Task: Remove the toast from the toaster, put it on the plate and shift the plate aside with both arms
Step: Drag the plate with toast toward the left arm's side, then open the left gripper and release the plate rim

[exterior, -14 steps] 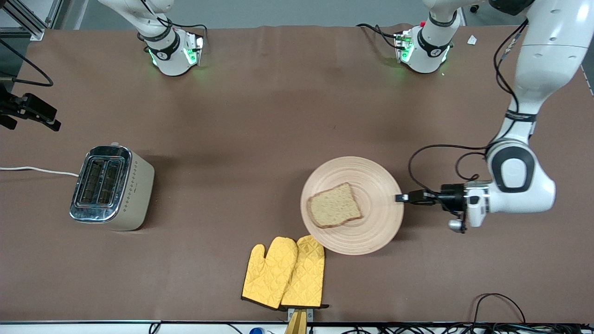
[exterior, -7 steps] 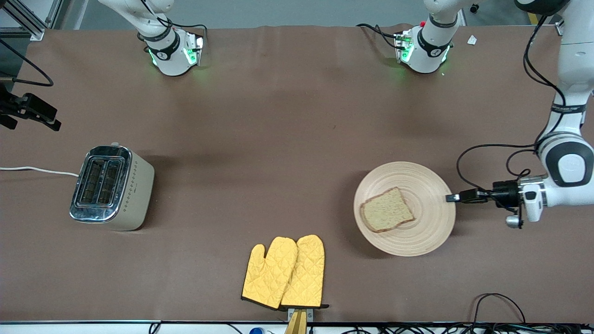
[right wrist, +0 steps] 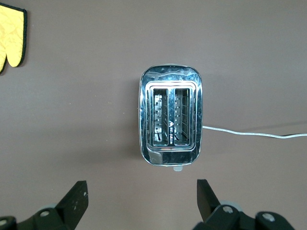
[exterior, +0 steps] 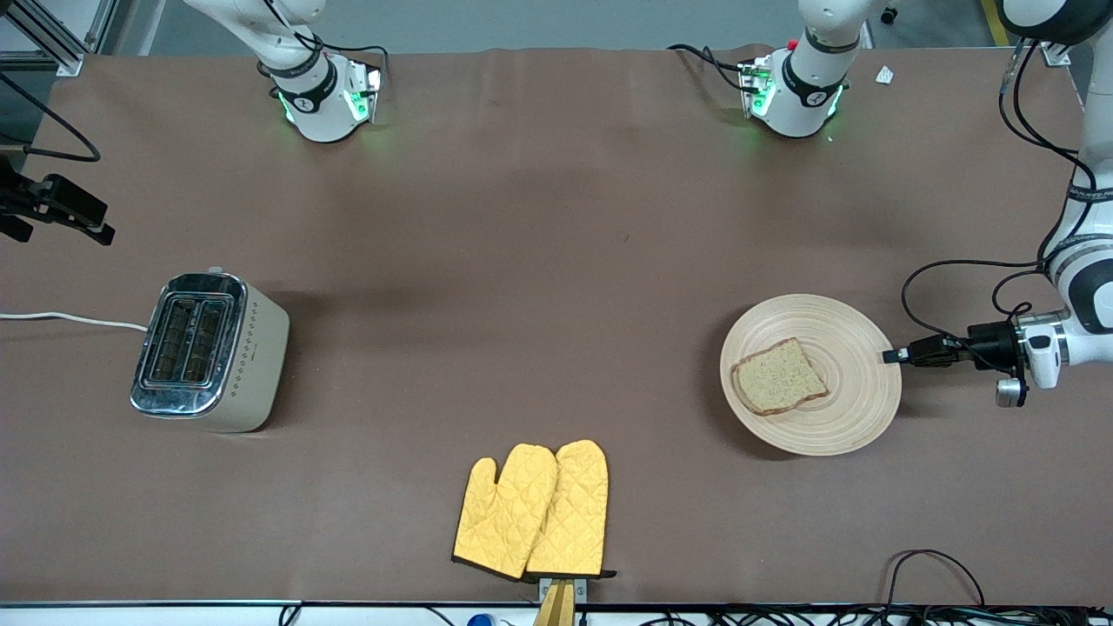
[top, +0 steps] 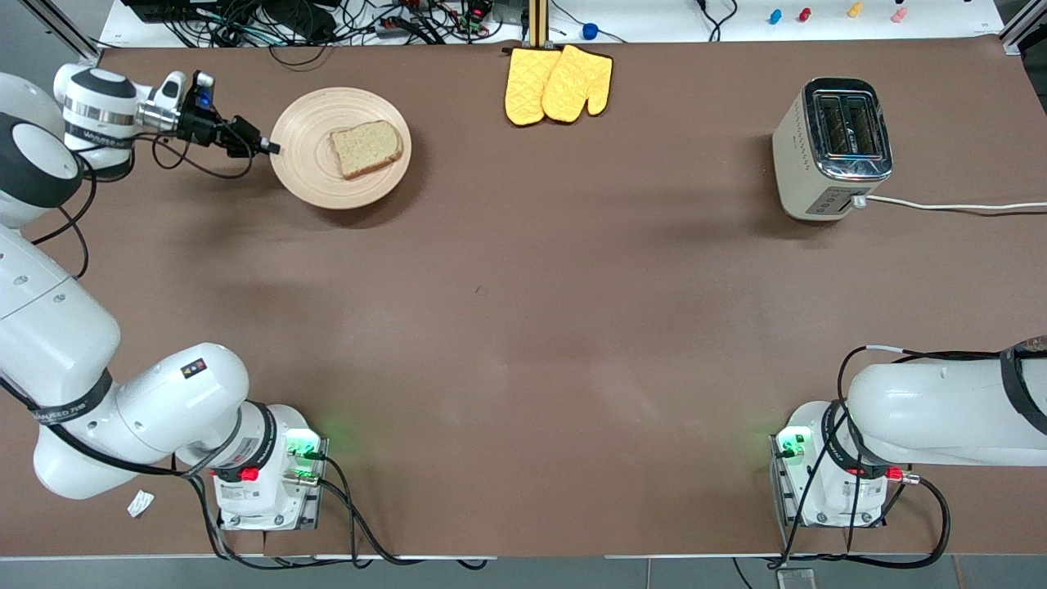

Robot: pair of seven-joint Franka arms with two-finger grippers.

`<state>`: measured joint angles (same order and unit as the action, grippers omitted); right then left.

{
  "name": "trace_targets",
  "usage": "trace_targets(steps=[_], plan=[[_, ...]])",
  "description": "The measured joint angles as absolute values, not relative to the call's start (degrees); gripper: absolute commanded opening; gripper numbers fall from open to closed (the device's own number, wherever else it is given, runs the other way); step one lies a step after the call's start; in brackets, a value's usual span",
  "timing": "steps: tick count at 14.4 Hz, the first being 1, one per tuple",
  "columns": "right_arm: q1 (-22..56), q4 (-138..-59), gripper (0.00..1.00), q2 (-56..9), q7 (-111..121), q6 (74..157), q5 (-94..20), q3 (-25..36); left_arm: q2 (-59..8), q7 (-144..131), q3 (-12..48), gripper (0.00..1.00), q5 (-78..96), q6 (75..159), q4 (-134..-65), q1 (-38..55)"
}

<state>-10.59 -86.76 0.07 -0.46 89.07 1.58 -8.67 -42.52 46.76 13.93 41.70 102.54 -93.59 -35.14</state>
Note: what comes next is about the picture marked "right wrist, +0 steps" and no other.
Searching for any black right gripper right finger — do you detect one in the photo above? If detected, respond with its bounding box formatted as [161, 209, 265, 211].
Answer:
[193, 179, 296, 230]

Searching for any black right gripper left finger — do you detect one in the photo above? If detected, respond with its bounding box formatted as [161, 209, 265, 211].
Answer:
[0, 180, 89, 230]

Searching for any brown table cover cloth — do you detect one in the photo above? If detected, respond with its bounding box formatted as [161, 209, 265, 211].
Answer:
[0, 0, 307, 230]

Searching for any silver two-slot toaster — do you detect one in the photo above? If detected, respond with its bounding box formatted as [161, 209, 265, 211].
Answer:
[138, 63, 204, 172]

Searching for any yellow quilted oven mitt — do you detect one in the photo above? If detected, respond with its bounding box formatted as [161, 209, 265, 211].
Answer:
[0, 4, 28, 74]

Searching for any white toaster power cable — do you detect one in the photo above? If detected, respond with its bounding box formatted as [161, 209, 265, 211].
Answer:
[201, 125, 307, 140]

